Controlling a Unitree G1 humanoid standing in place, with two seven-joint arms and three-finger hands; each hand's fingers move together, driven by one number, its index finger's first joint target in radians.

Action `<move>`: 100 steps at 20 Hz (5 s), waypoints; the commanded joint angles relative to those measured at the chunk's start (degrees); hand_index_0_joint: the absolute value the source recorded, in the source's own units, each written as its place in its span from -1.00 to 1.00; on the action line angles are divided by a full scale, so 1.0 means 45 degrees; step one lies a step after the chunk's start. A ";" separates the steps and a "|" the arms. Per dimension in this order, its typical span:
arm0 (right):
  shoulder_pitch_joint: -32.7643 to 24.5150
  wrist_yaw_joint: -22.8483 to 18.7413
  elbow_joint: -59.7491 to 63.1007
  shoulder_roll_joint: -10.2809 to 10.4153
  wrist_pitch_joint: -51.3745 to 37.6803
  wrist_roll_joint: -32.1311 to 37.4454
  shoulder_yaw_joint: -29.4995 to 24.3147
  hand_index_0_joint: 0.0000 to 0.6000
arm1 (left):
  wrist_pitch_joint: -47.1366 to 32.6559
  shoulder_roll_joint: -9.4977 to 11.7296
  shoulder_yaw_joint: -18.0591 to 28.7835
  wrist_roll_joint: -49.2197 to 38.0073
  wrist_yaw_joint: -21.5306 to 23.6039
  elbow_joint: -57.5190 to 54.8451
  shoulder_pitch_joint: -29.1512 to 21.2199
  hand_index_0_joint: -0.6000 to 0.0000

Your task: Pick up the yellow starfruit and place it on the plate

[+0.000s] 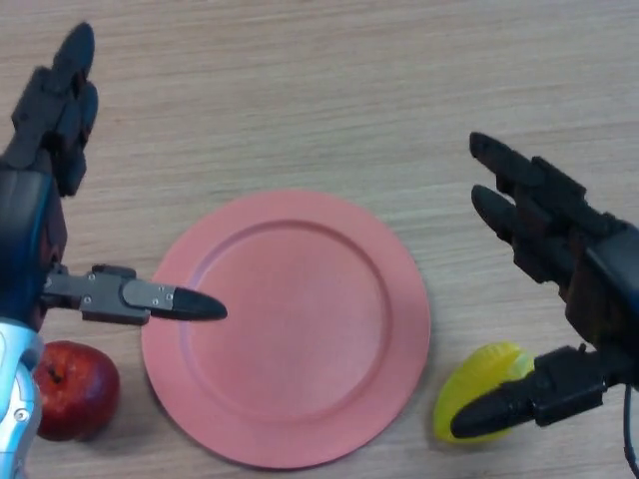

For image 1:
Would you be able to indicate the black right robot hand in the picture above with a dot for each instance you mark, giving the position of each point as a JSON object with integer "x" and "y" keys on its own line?
{"x": 609, "y": 279}

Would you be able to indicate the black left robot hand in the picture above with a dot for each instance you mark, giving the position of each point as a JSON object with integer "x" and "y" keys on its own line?
{"x": 25, "y": 239}

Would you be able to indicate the yellow starfruit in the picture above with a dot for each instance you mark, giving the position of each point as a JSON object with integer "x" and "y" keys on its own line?
{"x": 474, "y": 374}

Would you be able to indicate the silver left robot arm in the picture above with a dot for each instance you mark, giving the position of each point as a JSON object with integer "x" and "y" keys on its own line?
{"x": 15, "y": 399}

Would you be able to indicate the pink round plate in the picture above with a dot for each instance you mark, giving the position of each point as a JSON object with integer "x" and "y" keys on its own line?
{"x": 294, "y": 339}

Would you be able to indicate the red apple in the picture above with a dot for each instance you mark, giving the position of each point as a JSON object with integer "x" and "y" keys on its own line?
{"x": 80, "y": 394}

